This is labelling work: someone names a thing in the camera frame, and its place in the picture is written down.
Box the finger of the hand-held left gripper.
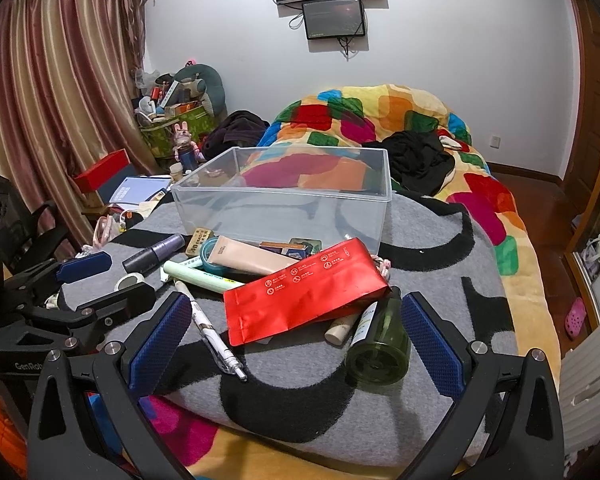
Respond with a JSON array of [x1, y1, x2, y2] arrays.
[[10, 251, 113, 297], [10, 281, 157, 343]]

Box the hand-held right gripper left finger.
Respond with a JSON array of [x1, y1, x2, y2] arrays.
[[27, 290, 196, 480]]

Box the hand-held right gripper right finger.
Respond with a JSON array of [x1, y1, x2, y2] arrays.
[[395, 291, 566, 480]]

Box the dark green glass bottle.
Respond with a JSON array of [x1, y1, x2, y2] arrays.
[[345, 285, 412, 387]]

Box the light green tube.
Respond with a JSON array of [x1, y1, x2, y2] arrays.
[[160, 259, 246, 293]]

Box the pale cream tube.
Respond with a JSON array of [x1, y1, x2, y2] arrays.
[[324, 310, 362, 346]]

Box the beige cosmetic tube white cap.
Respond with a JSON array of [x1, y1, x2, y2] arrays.
[[215, 235, 301, 277]]

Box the clear plastic storage box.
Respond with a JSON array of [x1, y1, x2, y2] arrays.
[[170, 146, 393, 257]]

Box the person's left forearm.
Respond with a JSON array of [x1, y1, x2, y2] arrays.
[[0, 395, 28, 466]]

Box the pink pouch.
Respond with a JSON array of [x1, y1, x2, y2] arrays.
[[94, 215, 126, 248]]

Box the white pen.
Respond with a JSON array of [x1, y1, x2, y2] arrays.
[[174, 280, 249, 383]]

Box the purple grey lipstick tube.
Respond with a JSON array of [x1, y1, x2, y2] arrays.
[[122, 233, 187, 273]]

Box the grey black patterned mat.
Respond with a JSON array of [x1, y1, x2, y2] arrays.
[[60, 190, 523, 456]]

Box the blue white notebook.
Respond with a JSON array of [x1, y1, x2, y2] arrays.
[[107, 176, 173, 207]]

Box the red box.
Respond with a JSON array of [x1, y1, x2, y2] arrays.
[[72, 149, 131, 194]]

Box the gold rectangular block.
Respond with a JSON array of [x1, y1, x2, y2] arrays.
[[185, 227, 216, 256]]

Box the blue tape roll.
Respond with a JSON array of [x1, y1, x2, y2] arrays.
[[200, 237, 231, 275]]

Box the red foil pouch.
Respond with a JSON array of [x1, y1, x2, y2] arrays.
[[223, 237, 392, 347]]

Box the green storage bag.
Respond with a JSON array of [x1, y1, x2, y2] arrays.
[[137, 105, 218, 161]]

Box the pink slipper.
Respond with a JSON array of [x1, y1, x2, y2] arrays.
[[565, 297, 587, 341]]

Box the blue cardboard box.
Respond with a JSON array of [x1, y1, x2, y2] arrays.
[[260, 241, 306, 261]]

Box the colourful patchwork blanket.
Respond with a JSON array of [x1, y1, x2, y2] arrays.
[[0, 82, 563, 480]]

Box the green tin case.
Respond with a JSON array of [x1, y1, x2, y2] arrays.
[[289, 237, 323, 256]]

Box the rabbit toy figure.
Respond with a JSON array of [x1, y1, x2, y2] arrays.
[[172, 121, 206, 171]]

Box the striped pink curtain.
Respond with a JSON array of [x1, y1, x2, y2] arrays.
[[0, 0, 148, 256]]

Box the black clothes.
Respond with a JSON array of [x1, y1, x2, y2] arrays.
[[382, 130, 456, 196]]

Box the dark purple clothing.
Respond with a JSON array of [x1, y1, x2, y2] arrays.
[[202, 110, 271, 161]]

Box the wooden door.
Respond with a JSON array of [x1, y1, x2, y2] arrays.
[[562, 0, 600, 201]]

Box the pink white braided rope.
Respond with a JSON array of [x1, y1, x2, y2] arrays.
[[370, 255, 392, 282]]

